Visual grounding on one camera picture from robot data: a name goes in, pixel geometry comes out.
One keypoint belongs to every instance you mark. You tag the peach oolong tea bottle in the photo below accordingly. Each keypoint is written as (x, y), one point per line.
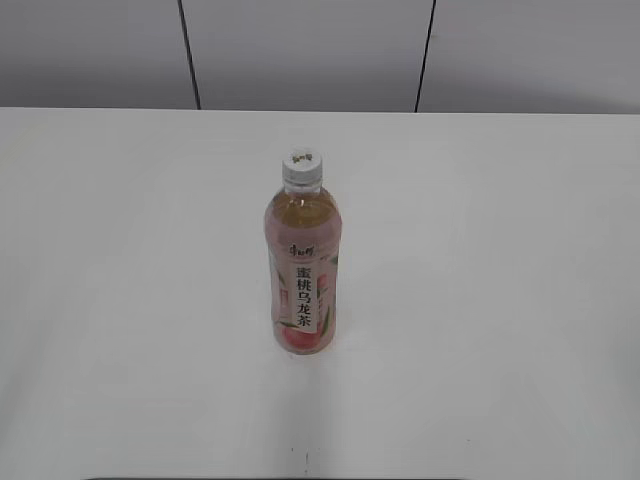
(303, 233)

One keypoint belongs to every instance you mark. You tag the white bottle cap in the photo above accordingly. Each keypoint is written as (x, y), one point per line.
(302, 170)

